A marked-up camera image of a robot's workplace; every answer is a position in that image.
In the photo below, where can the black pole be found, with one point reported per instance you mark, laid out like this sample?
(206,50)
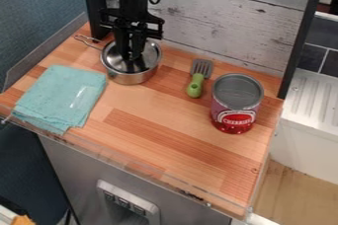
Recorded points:
(303,28)

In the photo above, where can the white toy kitchen unit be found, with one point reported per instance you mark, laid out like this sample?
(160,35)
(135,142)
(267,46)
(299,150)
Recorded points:
(308,123)

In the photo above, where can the red can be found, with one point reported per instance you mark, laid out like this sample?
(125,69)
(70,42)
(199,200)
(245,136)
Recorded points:
(233,117)

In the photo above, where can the green and grey spatula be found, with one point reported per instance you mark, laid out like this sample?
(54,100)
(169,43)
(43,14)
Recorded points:
(195,86)

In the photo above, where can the silver pot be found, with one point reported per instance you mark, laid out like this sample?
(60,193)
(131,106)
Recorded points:
(132,78)

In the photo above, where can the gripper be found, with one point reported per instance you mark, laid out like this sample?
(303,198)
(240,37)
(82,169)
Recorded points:
(152,25)

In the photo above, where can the teal cloth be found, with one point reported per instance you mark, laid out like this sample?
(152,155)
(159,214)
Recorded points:
(57,99)

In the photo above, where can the black stand post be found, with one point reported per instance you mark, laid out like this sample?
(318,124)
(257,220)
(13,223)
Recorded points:
(96,2)

